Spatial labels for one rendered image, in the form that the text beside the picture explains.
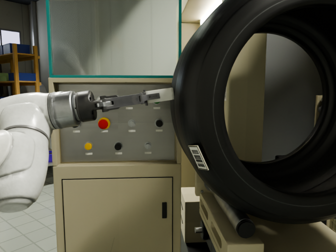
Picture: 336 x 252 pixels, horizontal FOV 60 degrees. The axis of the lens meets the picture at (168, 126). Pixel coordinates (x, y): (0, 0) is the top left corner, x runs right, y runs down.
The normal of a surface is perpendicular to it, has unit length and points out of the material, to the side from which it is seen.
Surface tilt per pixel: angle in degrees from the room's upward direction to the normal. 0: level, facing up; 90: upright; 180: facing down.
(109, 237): 90
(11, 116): 51
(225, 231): 0
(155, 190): 90
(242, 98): 90
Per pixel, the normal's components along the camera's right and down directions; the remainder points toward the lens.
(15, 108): -0.04, -0.54
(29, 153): 0.80, -0.44
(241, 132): 0.07, 0.12
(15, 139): 0.73, -0.63
